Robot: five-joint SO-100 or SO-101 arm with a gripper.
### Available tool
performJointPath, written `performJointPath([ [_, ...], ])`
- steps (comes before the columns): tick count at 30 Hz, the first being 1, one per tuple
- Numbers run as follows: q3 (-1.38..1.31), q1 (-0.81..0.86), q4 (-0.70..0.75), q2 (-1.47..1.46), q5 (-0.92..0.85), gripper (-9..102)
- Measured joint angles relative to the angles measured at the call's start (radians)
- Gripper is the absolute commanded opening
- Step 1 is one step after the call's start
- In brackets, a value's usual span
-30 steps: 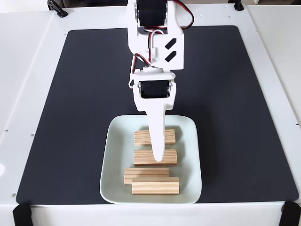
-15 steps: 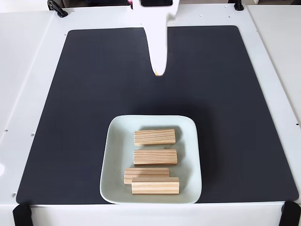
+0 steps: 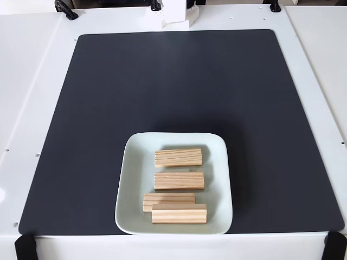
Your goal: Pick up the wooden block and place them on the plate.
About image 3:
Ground wooden block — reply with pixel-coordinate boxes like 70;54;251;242
155;148;203;168
143;192;196;213
151;203;208;225
153;171;205;191

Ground pale square plate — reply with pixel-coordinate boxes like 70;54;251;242
114;132;234;236

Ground dark grey table mat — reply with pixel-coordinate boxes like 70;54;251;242
18;29;345;236

